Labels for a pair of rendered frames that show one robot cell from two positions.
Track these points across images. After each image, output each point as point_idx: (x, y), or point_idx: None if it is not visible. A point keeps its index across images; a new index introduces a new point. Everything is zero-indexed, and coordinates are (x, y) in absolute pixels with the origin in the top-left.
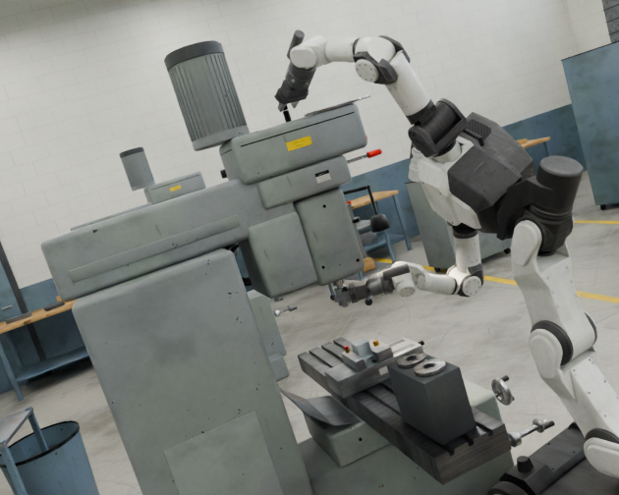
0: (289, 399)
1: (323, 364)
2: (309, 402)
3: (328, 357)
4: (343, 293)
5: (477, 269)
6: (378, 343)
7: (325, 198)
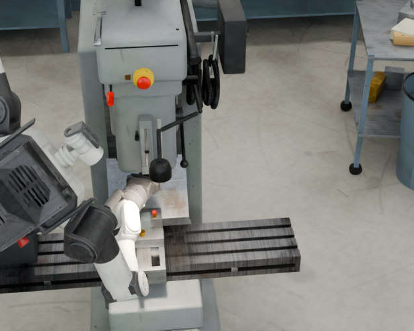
0: (107, 173)
1: (227, 228)
2: (177, 217)
3: (245, 235)
4: (138, 173)
5: (102, 285)
6: (140, 234)
7: None
